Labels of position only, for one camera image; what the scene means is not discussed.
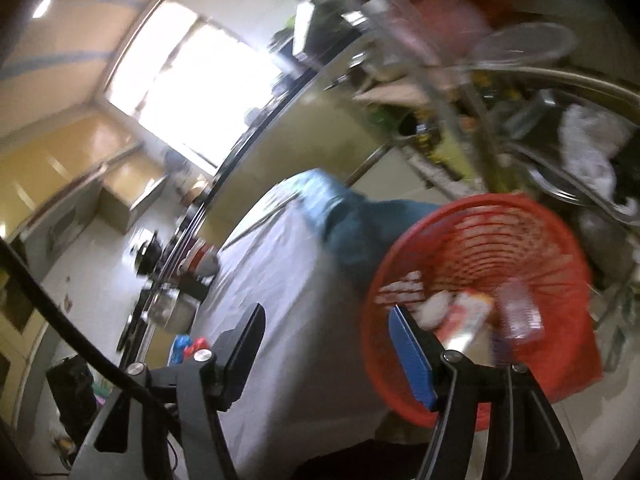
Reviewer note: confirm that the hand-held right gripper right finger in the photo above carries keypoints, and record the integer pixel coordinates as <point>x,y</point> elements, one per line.
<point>411,355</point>

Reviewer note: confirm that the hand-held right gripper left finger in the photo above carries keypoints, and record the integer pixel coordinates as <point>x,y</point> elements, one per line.
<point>242,355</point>

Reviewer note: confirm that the red plastic basket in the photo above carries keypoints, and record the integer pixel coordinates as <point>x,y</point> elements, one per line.
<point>550,240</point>

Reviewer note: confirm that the white crumpled paper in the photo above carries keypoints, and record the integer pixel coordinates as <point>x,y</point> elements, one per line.
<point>435,308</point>

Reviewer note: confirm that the blue red packet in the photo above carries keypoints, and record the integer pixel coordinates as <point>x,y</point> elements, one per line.
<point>187,348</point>

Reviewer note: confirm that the white long packet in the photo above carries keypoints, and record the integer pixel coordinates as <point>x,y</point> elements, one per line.
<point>465,320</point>

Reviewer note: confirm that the white tablecloth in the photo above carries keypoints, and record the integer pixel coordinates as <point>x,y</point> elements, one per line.
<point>280,280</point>

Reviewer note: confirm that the black container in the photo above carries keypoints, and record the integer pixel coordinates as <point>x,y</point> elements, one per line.
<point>192,286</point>

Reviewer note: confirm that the metal pot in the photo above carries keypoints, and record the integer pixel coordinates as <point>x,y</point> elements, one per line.
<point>170,308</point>

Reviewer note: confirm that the stacked bowls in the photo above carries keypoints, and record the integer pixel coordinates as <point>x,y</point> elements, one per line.
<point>200,258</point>

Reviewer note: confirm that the clear plastic wrapper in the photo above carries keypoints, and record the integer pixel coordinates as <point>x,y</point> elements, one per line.
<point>520,310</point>

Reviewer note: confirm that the blue cloth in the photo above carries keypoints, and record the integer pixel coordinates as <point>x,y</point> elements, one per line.
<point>360,230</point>

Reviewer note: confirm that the black wok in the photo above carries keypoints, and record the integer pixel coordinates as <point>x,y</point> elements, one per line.
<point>147,255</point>

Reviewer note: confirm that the black bag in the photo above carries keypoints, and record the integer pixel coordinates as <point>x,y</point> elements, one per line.
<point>70,395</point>

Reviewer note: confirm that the range hood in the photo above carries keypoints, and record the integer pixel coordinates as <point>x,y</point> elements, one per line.
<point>65,227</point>

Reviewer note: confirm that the yellow base cabinets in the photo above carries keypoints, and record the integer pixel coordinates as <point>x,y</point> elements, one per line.
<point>300,130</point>

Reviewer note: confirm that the metal storage rack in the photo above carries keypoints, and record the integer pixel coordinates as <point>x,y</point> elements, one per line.
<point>452,110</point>

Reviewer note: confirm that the white plastic bag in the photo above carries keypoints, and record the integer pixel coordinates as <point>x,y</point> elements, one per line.
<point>590,150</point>

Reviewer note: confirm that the window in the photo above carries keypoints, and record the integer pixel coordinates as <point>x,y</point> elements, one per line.
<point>190,85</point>

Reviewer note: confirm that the round clear lidded container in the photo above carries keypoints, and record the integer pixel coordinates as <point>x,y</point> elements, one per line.
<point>525,42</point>

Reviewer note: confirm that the red plastic bag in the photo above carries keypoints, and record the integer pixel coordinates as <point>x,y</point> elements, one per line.
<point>450,10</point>

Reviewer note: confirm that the yellow wall cabinets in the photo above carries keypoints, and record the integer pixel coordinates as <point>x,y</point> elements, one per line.
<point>60,150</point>

